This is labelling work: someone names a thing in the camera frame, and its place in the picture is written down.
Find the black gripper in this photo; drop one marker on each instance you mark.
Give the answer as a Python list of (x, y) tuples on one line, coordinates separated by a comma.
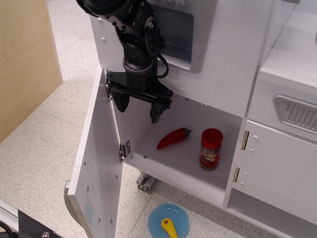
[(144, 86)]

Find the white low fridge door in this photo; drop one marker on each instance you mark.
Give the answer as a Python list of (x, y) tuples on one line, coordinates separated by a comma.
[(96, 178)]

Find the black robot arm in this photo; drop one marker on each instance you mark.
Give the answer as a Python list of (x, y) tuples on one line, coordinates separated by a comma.
[(137, 29)]

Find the red toy chili pepper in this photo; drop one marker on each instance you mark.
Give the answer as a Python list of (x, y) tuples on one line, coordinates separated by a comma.
[(174, 137)]

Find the aluminium extrusion foot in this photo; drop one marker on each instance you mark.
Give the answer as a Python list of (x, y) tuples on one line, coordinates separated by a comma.
[(147, 183)]

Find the red spice jar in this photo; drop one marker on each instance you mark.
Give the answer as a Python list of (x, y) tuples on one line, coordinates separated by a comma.
[(211, 143)]

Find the grey ice dispenser recess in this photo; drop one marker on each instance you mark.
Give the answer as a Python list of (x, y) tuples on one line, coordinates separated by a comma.
[(186, 39)]

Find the white toy kitchen cabinet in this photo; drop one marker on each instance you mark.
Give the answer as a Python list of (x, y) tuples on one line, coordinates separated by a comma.
[(256, 50)]

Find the wooden board panel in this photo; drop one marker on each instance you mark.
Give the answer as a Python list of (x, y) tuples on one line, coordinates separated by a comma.
[(29, 68)]

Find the blue plate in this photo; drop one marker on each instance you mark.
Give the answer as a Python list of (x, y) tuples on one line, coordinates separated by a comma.
[(175, 213)]

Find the yellow toy utensil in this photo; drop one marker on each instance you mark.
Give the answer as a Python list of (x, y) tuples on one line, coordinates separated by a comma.
[(168, 226)]

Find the white right cabinet door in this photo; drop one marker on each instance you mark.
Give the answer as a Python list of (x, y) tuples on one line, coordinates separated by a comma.
[(280, 170)]

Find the grey oven vent panel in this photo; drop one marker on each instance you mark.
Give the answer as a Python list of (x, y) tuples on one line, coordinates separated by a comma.
[(296, 113)]

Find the black mounting plate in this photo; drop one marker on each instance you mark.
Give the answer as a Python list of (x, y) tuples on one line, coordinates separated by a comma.
[(31, 228)]

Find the grey fridge door handle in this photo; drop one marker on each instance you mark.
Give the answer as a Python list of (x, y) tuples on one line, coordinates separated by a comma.
[(72, 207)]

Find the aluminium rail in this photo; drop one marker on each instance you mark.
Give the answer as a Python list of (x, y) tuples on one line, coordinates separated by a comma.
[(9, 215)]

